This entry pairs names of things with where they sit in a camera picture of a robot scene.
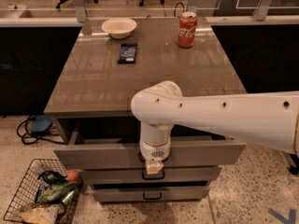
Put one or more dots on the yellowish foam gripper finger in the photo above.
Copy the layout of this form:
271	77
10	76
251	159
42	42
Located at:
154	167

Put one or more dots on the grey top drawer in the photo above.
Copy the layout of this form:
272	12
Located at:
184	152

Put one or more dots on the grey drawer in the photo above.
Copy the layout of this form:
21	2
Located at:
164	194
184	152
126	176

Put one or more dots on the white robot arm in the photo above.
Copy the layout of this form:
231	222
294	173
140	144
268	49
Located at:
267	119

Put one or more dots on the grey bottom drawer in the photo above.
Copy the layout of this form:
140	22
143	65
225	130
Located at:
164	194

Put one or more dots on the grey middle drawer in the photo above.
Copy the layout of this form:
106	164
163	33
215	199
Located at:
126	176

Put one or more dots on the grey drawer cabinet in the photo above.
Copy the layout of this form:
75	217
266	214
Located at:
91	101

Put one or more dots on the orange fruit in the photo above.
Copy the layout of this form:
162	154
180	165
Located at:
72	176

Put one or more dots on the green soda can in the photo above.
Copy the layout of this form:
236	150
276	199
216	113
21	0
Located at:
70	196

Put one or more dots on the green chip bag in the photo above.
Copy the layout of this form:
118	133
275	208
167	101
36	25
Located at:
55	192

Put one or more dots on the yellow snack packet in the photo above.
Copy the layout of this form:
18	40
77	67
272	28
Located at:
42	214

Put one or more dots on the dark blue snack bar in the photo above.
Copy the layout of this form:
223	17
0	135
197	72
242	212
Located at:
128	52

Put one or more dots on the blue foot pedal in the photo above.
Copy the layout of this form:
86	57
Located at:
41	125

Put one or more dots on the white bowl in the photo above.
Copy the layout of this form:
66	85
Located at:
119	28

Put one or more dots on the red coca-cola can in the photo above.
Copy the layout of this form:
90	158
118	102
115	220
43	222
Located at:
186	30

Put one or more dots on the black wire basket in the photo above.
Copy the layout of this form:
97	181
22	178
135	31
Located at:
40	175

